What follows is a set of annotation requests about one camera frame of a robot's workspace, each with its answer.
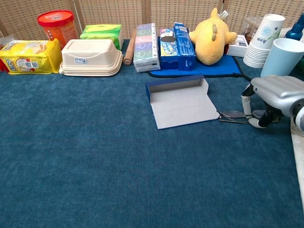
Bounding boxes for green bottle with blue cap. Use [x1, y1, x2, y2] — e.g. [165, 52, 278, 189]
[285, 13, 304, 76]

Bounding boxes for teal felt table cover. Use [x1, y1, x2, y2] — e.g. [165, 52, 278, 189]
[0, 39, 304, 228]

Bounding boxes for green tissue pack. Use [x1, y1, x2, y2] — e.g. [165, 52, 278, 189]
[79, 24, 124, 51]

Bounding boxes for small white box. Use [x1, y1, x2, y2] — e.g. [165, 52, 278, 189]
[226, 34, 249, 57]

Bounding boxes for woven folding screen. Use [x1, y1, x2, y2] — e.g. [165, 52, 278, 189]
[0, 0, 304, 46]

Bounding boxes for beige plastic lunch box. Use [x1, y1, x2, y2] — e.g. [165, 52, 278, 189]
[59, 38, 124, 77]

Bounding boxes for black wire-frame eyeglasses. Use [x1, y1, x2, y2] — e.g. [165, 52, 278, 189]
[216, 109, 268, 125]

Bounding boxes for stack of paper cups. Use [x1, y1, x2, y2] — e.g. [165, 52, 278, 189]
[243, 13, 286, 69]

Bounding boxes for blue cloth mat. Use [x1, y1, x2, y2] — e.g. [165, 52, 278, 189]
[146, 38, 252, 83]

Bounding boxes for wooden rolling pin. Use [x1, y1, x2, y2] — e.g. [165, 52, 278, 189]
[123, 29, 137, 66]

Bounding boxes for light blue mug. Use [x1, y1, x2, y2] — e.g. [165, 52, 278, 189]
[260, 38, 304, 78]

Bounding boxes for blue glasses box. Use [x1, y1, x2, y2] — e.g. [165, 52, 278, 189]
[145, 74, 220, 130]

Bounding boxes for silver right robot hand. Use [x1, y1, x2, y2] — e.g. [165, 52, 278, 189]
[241, 75, 304, 129]

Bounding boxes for yellow plush toy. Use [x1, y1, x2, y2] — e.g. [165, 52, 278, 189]
[189, 8, 238, 66]

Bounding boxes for blue yellow cookie box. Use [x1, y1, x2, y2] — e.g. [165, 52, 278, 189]
[158, 28, 179, 70]

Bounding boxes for pastel tissue multipack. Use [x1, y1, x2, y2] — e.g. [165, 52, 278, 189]
[133, 22, 161, 73]

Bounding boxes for yellow biscuit package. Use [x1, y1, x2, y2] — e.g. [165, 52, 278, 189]
[0, 38, 63, 76]

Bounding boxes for orange tub with red lid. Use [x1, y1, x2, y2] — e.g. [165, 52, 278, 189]
[37, 9, 79, 50]

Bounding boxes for cream tote in clear bag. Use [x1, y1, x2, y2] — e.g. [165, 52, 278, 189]
[290, 116, 304, 205]

